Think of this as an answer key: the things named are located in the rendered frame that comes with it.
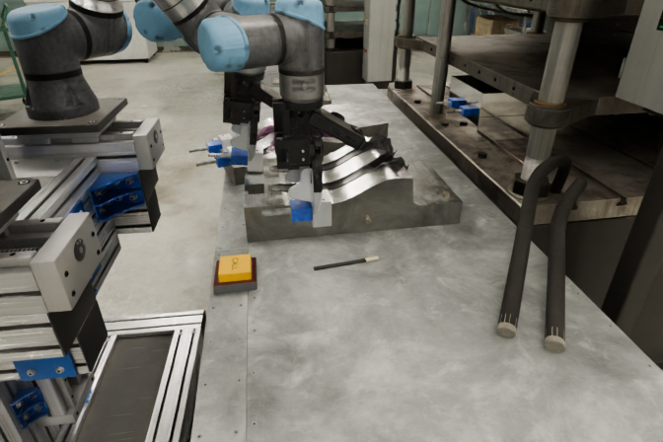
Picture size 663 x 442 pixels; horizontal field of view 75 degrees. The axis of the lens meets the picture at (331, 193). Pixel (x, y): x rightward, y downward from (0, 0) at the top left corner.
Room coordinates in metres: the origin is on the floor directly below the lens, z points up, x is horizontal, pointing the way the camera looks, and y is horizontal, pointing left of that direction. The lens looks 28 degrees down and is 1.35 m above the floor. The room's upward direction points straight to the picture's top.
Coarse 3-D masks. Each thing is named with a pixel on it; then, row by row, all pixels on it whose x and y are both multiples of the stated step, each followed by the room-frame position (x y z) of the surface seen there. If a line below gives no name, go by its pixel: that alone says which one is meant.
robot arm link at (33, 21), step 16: (16, 16) 0.97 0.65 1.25; (32, 16) 0.97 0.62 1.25; (48, 16) 0.98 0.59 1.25; (64, 16) 1.02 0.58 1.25; (16, 32) 0.96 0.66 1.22; (32, 32) 0.96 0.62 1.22; (48, 32) 0.97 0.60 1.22; (64, 32) 1.00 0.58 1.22; (80, 32) 1.04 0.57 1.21; (16, 48) 0.97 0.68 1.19; (32, 48) 0.96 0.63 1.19; (48, 48) 0.97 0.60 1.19; (64, 48) 0.99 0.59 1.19; (80, 48) 1.03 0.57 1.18; (32, 64) 0.96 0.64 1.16; (48, 64) 0.96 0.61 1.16; (64, 64) 0.98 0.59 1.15; (80, 64) 1.04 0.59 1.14
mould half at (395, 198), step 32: (352, 160) 1.01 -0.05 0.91; (416, 160) 1.13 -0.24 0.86; (352, 192) 0.86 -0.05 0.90; (384, 192) 0.86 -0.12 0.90; (416, 192) 0.93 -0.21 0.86; (256, 224) 0.81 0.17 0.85; (288, 224) 0.82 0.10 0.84; (352, 224) 0.85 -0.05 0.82; (384, 224) 0.86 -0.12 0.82; (416, 224) 0.87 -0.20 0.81; (448, 224) 0.88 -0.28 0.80
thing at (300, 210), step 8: (328, 192) 0.74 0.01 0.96; (296, 200) 0.74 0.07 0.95; (328, 200) 0.71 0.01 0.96; (280, 208) 0.72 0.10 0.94; (288, 208) 0.72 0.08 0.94; (296, 208) 0.71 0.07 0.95; (304, 208) 0.71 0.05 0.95; (312, 208) 0.71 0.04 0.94; (320, 208) 0.71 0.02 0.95; (328, 208) 0.71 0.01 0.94; (296, 216) 0.70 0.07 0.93; (304, 216) 0.71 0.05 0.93; (312, 216) 0.71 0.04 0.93; (320, 216) 0.71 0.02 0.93; (328, 216) 0.71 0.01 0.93; (320, 224) 0.71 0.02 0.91; (328, 224) 0.71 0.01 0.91
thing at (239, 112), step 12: (228, 72) 0.95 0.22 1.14; (228, 84) 0.96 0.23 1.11; (240, 84) 0.96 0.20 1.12; (252, 84) 0.96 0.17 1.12; (228, 96) 0.96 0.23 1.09; (240, 96) 0.96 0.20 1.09; (252, 96) 0.96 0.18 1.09; (228, 108) 0.95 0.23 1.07; (240, 108) 0.94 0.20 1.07; (252, 108) 0.95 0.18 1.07; (228, 120) 0.94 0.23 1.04; (240, 120) 0.95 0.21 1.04
